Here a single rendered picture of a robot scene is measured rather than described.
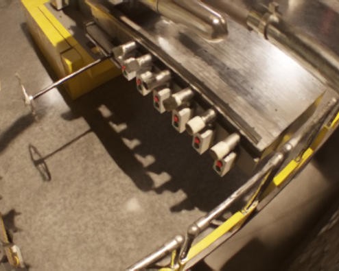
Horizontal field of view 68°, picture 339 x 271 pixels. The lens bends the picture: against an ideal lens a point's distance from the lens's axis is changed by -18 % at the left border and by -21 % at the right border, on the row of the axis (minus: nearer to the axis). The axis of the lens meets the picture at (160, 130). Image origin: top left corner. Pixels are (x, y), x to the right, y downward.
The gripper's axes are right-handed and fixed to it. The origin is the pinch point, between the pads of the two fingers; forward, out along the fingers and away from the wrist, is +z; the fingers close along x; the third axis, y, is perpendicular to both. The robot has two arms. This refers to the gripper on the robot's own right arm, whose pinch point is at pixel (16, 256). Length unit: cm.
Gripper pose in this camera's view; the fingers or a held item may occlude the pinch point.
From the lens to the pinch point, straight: 141.6
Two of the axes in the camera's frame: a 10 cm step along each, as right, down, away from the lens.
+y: -7.8, 6.2, 0.5
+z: 2.7, 2.7, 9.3
